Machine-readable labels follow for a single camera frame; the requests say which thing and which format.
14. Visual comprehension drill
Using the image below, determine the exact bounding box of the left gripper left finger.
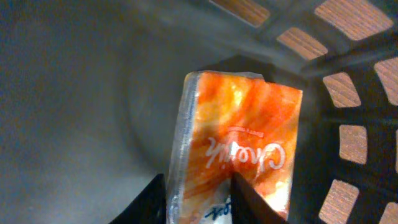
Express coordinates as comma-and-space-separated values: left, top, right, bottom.
109, 174, 167, 224

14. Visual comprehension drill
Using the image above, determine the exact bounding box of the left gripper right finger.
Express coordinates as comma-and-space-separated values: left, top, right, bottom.
231, 172, 288, 224

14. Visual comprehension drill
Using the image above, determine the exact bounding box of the orange pocket tissue pack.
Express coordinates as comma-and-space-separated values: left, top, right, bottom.
167, 71, 303, 223

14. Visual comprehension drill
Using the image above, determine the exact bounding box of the grey plastic mesh basket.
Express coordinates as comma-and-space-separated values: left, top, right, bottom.
1, 0, 397, 223

